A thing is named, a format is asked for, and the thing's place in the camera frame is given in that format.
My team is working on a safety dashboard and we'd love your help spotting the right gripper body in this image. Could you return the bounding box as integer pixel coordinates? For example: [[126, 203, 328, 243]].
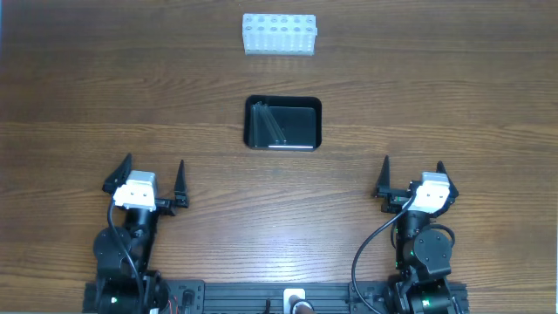
[[375, 186, 413, 215]]

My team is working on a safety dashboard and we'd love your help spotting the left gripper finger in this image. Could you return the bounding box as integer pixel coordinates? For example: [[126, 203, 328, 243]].
[[173, 159, 191, 209], [101, 153, 133, 196]]

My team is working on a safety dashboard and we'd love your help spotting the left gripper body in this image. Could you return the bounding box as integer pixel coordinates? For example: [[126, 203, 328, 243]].
[[153, 196, 177, 217]]

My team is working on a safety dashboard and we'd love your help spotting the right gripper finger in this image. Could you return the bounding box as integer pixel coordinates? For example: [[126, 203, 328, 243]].
[[435, 160, 460, 206], [375, 154, 392, 191]]

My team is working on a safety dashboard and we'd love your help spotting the black tray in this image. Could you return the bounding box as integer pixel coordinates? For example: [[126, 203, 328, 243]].
[[242, 94, 323, 152]]

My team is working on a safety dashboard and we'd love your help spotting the white test tube rack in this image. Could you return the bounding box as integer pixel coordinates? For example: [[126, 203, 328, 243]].
[[242, 12, 319, 57]]

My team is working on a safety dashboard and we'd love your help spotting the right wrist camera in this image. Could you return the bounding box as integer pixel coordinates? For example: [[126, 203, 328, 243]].
[[409, 171, 452, 215]]

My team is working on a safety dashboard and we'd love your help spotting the mounting rail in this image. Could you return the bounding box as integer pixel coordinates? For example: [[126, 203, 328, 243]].
[[82, 279, 470, 314]]

